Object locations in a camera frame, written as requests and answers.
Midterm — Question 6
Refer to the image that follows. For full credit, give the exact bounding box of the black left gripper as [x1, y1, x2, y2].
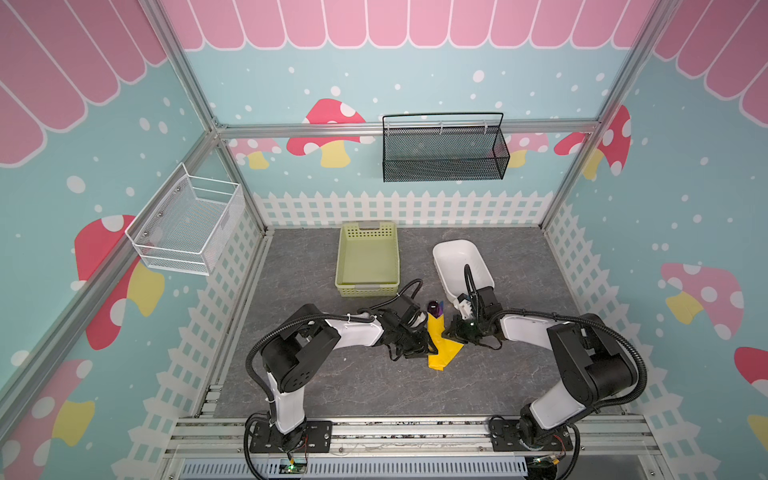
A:
[392, 324, 439, 360]

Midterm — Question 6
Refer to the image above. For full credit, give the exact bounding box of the purple spoon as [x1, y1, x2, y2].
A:
[427, 301, 443, 318]

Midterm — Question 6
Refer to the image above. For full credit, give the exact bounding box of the yellow paper napkin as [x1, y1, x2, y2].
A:
[427, 314, 463, 371]

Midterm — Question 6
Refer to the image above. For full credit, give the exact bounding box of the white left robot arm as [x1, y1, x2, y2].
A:
[246, 301, 439, 435]

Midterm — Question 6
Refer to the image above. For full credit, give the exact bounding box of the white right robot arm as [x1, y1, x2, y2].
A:
[443, 287, 648, 450]

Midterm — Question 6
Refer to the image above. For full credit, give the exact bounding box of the white plastic tub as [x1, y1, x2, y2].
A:
[432, 240, 495, 306]

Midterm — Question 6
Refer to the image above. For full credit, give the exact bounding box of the green perforated plastic basket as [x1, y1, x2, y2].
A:
[335, 221, 400, 298]

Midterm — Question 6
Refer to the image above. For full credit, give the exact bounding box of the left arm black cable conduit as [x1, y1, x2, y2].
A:
[242, 278, 425, 480]

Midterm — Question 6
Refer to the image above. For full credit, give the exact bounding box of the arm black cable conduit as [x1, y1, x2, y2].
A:
[462, 263, 649, 480]
[242, 278, 425, 480]

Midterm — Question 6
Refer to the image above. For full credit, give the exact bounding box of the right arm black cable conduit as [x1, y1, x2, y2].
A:
[462, 263, 649, 480]

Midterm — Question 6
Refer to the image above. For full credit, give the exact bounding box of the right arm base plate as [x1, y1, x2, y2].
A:
[487, 415, 573, 453]

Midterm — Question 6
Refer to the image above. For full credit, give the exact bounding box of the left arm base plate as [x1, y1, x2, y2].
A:
[245, 418, 333, 454]

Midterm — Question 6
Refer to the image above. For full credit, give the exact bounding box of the black mesh wall basket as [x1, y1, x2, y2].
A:
[382, 112, 511, 183]

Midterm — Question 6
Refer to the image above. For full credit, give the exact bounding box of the white wire wall basket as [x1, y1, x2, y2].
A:
[125, 164, 245, 276]

